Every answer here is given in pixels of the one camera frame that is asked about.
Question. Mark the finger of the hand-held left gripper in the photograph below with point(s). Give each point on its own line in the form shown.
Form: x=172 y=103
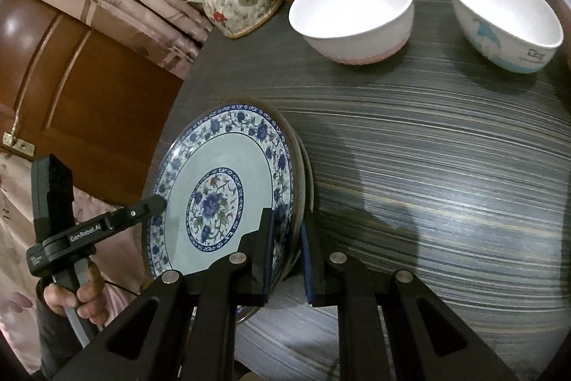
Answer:
x=142 y=209

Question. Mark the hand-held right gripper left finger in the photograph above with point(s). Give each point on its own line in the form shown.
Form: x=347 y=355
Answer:
x=267 y=260

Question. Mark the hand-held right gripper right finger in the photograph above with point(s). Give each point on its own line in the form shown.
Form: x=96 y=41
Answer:
x=306 y=267

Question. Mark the blue floral plate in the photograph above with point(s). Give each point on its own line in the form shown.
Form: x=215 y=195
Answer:
x=223 y=166

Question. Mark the white bowl with blue print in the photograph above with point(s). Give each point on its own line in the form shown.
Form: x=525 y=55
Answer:
x=504 y=46

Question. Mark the person's left forearm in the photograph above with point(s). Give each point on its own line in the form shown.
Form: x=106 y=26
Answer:
x=58 y=345

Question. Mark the person's left hand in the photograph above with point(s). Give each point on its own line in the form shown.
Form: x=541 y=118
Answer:
x=84 y=296

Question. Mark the pink floral cloth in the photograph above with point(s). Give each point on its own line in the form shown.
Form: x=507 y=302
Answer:
x=15 y=207

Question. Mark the brass door hinge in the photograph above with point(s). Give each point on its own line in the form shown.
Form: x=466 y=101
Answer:
x=18 y=139

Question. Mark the brown wooden door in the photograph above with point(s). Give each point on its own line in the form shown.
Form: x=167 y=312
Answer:
x=89 y=95

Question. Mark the white ribbed bowl pink base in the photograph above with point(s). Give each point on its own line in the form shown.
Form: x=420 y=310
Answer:
x=357 y=35

